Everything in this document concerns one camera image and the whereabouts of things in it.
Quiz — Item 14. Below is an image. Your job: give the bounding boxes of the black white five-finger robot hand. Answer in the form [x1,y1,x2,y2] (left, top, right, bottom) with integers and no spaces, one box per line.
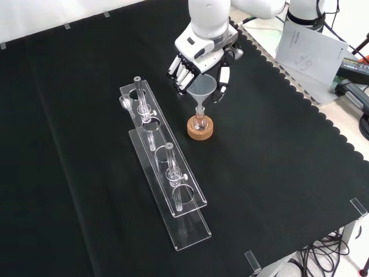
[167,23,244,103]

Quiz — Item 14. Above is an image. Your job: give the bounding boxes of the clear plastic funnel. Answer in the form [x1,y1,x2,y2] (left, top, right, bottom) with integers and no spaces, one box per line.
[187,74,217,115]

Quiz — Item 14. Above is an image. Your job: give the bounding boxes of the round-bottom glass flask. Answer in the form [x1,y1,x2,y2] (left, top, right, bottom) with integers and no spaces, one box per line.
[193,106,208,130]

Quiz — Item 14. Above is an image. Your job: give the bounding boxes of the glass weighing funnel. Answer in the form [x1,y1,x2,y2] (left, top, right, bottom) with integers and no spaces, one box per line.
[119,95,136,119]

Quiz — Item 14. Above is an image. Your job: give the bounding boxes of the clear acrylic funnel stand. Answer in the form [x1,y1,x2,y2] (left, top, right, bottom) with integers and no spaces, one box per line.
[119,76,213,252]

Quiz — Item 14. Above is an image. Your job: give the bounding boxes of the white printed booklet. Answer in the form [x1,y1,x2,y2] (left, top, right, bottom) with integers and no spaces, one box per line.
[275,20,350,86]

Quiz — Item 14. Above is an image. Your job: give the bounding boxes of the black bench cloth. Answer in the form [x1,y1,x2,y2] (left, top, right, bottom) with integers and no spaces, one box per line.
[0,0,369,277]

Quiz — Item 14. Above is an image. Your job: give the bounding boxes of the black power adapter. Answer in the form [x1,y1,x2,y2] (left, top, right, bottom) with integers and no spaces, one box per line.
[337,56,369,87]

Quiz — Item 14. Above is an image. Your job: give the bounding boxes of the black tripod leg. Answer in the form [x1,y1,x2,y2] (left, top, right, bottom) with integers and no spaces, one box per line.
[351,31,369,59]

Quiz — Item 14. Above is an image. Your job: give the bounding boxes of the cork ring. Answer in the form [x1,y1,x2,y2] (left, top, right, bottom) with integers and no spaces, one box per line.
[186,115,214,141]

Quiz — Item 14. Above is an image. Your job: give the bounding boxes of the grey metal base plate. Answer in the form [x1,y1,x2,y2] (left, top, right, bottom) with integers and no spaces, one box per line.
[241,16,341,106]

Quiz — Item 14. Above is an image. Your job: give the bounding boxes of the black cable bundle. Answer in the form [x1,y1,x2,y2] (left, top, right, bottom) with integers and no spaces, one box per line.
[288,230,351,277]

